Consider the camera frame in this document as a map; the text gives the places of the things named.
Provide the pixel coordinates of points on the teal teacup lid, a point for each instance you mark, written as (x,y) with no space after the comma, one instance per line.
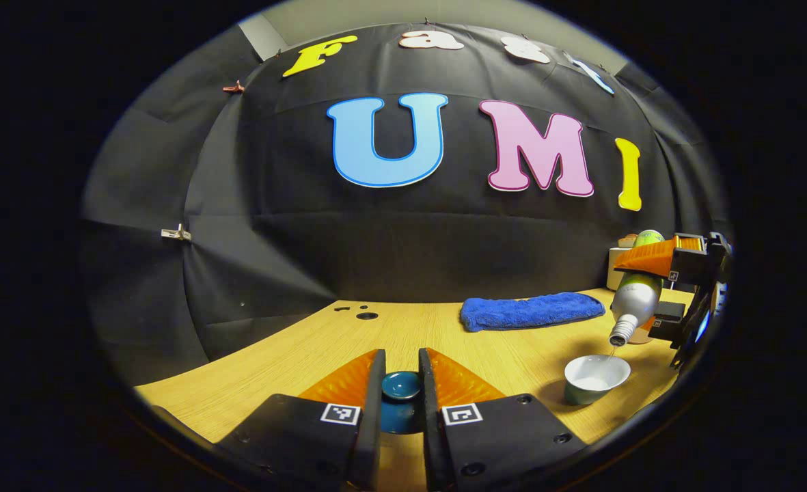
(401,386)

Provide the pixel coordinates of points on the black backdrop cloth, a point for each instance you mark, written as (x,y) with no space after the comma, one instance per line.
(389,253)

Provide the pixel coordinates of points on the silver metal clip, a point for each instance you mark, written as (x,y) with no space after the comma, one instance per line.
(175,233)

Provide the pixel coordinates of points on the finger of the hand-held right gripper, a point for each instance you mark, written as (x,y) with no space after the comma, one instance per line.
(669,320)
(656,260)

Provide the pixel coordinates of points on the white toaster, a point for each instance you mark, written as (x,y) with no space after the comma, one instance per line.
(615,277)

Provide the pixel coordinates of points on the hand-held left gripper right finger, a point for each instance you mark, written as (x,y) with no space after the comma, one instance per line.
(430,430)

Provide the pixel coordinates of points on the copper coloured clip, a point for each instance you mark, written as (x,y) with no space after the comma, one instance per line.
(234,87)

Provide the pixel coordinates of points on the toast slice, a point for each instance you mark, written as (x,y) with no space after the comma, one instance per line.
(626,241)

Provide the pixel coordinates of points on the round cork coaster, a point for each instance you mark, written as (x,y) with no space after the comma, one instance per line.
(642,336)

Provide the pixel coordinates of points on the white-lined green teacup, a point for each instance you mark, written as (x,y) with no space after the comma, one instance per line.
(594,379)

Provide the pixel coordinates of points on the blue towel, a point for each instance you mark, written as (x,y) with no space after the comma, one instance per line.
(529,311)

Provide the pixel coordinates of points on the silver green-label water bottle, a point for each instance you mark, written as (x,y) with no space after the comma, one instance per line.
(635,301)

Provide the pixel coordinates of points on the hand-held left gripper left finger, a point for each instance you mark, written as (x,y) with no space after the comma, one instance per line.
(373,424)

